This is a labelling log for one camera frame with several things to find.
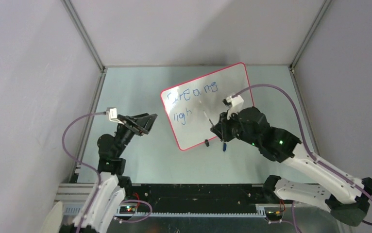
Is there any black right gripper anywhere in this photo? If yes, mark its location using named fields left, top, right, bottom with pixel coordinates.
left=211, top=108, right=260, bottom=148

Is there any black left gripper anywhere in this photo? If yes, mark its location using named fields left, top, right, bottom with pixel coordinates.
left=115, top=113, right=157, bottom=157

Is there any white whiteboard marker pen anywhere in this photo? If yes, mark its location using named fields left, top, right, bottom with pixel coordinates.
left=203, top=111, right=214, bottom=127

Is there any pink-framed whiteboard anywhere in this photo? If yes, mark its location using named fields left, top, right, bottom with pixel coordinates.
left=160, top=63, right=250, bottom=151

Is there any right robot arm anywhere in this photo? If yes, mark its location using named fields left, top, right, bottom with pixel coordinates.
left=210, top=107, right=372, bottom=227

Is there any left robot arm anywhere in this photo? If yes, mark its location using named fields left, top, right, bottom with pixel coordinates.
left=59, top=108, right=157, bottom=233

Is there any black whiteboard foot clip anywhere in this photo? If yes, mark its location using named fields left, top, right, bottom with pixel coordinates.
left=204, top=139, right=210, bottom=147

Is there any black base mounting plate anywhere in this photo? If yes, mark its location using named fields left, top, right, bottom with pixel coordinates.
left=126, top=184, right=281, bottom=214

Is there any left controller board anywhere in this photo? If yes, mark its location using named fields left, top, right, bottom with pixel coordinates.
left=119, top=206, right=137, bottom=215

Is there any controller board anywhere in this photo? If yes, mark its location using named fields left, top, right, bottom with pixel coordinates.
left=119, top=206, right=137, bottom=215
left=265, top=210, right=286, bottom=224

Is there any right controller board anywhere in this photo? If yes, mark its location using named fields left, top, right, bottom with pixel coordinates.
left=265, top=210, right=286, bottom=224

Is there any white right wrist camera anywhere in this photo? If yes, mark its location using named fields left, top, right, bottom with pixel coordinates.
left=222, top=95, right=244, bottom=120

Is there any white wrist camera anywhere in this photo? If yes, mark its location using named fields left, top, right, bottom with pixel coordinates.
left=222, top=95, right=244, bottom=120
left=106, top=107, right=118, bottom=122

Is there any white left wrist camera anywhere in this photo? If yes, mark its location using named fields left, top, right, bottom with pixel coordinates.
left=106, top=107, right=118, bottom=122

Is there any aluminium frame rail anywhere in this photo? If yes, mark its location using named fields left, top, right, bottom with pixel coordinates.
left=54, top=183, right=346, bottom=222

